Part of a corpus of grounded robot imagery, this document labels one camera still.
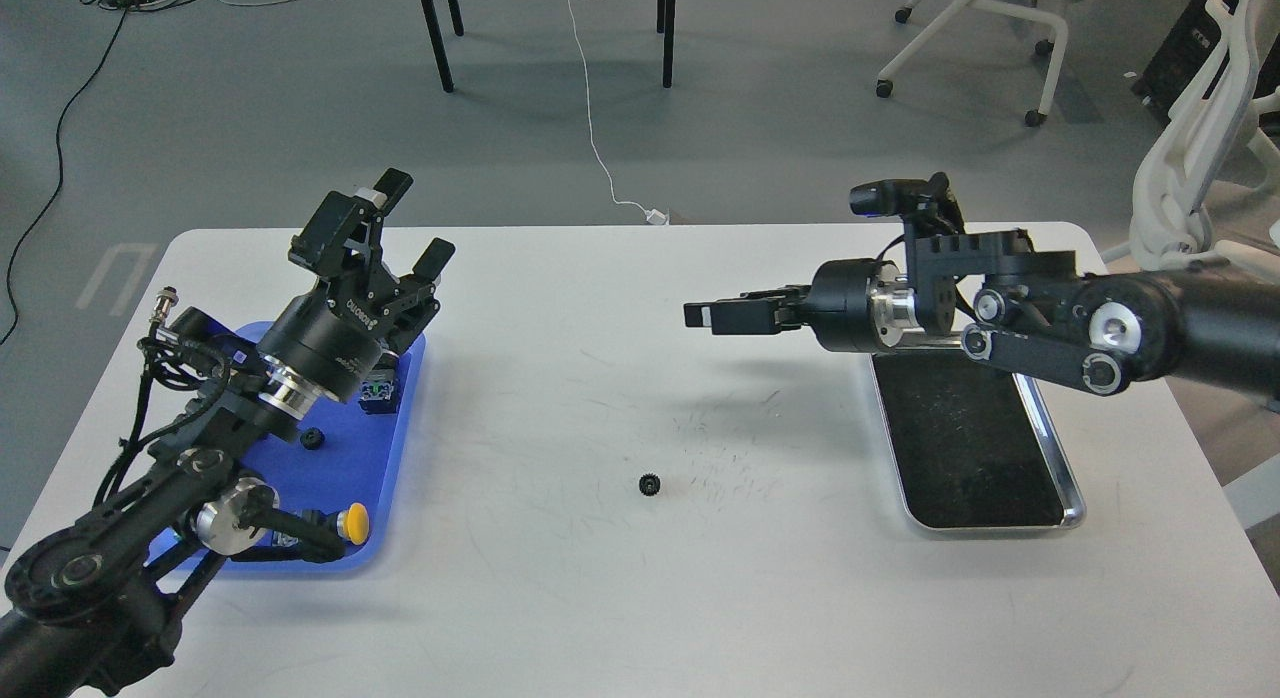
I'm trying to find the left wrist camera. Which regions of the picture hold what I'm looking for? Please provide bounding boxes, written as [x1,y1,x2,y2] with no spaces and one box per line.
[168,307,265,373]

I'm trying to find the yellow push button switch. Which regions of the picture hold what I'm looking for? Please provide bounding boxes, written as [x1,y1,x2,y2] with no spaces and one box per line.
[294,502,372,561]

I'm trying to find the red emergency stop button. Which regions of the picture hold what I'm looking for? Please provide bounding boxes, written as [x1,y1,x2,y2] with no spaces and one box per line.
[357,368,403,415]

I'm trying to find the white office chair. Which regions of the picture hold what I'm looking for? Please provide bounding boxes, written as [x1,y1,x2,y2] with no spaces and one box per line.
[1101,0,1277,284]

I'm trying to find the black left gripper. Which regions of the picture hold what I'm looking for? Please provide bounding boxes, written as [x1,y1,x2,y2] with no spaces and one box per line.
[259,168,456,401]

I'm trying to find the metal tray with black mat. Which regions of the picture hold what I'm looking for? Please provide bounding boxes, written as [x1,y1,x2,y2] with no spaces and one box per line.
[870,350,1085,535]

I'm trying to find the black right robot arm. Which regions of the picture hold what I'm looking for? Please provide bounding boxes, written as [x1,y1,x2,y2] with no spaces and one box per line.
[684,229,1279,402]

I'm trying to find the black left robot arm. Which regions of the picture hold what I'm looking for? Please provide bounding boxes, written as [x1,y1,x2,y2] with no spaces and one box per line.
[3,169,454,697]

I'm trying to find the blue plastic tray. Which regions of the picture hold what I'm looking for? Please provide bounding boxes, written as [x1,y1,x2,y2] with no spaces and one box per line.
[150,321,428,578]

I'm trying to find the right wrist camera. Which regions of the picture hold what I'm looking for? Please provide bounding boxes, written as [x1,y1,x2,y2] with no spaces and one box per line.
[849,172,966,236]

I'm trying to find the white charging cable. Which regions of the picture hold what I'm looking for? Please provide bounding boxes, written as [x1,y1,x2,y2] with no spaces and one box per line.
[566,0,669,225]

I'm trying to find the black floor cable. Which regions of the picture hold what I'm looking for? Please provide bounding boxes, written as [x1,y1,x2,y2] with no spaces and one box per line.
[0,0,241,348]

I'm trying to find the small black gear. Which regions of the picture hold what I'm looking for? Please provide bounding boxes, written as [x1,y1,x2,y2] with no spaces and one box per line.
[298,426,326,451]
[637,473,662,497]

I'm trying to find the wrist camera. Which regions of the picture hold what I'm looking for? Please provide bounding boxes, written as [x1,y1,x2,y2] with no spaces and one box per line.
[849,172,966,236]
[168,307,265,373]

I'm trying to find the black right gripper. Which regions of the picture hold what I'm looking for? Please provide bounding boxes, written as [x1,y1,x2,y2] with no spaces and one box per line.
[684,259,916,353]

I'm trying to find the black table legs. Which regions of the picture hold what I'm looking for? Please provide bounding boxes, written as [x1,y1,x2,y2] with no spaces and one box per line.
[415,0,678,93]

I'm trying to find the white rolling chair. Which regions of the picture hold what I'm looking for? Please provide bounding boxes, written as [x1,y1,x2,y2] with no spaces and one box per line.
[876,0,1091,128]

